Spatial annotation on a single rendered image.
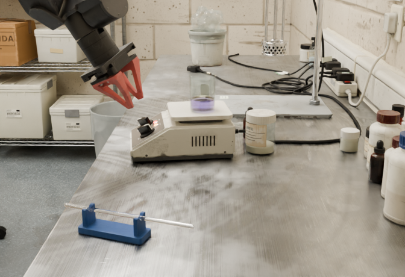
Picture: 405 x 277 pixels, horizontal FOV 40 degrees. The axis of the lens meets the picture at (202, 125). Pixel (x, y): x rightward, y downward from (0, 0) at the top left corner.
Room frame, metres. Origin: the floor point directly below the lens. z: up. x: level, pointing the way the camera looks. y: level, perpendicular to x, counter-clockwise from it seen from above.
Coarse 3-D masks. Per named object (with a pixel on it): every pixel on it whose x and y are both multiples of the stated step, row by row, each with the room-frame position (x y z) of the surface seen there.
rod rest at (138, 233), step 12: (84, 216) 0.71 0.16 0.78; (84, 228) 0.70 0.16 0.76; (96, 228) 0.70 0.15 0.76; (108, 228) 0.70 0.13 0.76; (120, 228) 0.70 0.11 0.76; (132, 228) 0.70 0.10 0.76; (144, 228) 0.70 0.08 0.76; (120, 240) 0.68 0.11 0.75; (132, 240) 0.68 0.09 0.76; (144, 240) 0.68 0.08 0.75
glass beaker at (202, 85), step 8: (200, 72) 1.08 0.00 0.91; (208, 72) 1.07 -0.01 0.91; (192, 80) 1.04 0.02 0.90; (200, 80) 1.03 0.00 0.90; (208, 80) 1.03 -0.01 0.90; (192, 88) 1.04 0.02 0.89; (200, 88) 1.03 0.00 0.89; (208, 88) 1.03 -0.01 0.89; (192, 96) 1.04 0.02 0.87; (200, 96) 1.03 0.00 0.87; (208, 96) 1.03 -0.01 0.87; (192, 104) 1.04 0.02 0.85; (200, 104) 1.03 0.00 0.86; (208, 104) 1.03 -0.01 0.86; (200, 112) 1.03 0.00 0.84; (208, 112) 1.03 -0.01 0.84
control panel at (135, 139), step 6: (156, 120) 1.08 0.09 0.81; (162, 120) 1.05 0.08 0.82; (138, 126) 1.11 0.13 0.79; (156, 126) 1.04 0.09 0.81; (162, 126) 1.02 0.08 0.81; (132, 132) 1.09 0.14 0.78; (138, 132) 1.06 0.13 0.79; (156, 132) 1.00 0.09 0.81; (132, 138) 1.05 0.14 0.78; (138, 138) 1.03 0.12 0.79; (144, 138) 1.01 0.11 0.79; (132, 144) 1.01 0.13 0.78
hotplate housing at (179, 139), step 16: (176, 128) 1.00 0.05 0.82; (192, 128) 1.00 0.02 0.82; (208, 128) 1.00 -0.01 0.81; (224, 128) 1.01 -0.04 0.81; (144, 144) 0.99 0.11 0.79; (160, 144) 0.99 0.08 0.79; (176, 144) 1.00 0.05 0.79; (192, 144) 1.00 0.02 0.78; (208, 144) 1.00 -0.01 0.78; (224, 144) 1.01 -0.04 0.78; (144, 160) 0.99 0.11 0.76; (160, 160) 1.00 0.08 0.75
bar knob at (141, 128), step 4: (148, 124) 1.02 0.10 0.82; (140, 128) 1.02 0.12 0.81; (144, 128) 1.02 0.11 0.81; (148, 128) 1.02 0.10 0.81; (152, 128) 1.03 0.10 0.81; (140, 132) 1.03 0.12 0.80; (144, 132) 1.02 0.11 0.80; (148, 132) 1.01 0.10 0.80; (140, 136) 1.02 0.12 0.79; (144, 136) 1.01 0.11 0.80
